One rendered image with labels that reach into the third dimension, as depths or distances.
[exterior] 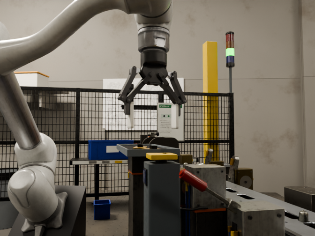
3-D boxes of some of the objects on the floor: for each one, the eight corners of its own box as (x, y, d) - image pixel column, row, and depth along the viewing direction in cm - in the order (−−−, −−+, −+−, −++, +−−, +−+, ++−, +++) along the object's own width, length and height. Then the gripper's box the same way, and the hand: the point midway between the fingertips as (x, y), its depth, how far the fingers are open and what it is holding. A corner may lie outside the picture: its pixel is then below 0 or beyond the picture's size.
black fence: (243, 284, 218) (240, 92, 227) (-35, 321, 175) (-26, 82, 184) (235, 276, 232) (232, 94, 241) (-26, 308, 189) (-18, 86, 198)
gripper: (115, 41, 68) (114, 128, 67) (198, 54, 79) (198, 129, 78) (106, 50, 75) (105, 128, 74) (184, 61, 86) (184, 129, 84)
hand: (153, 124), depth 76 cm, fingers open, 13 cm apart
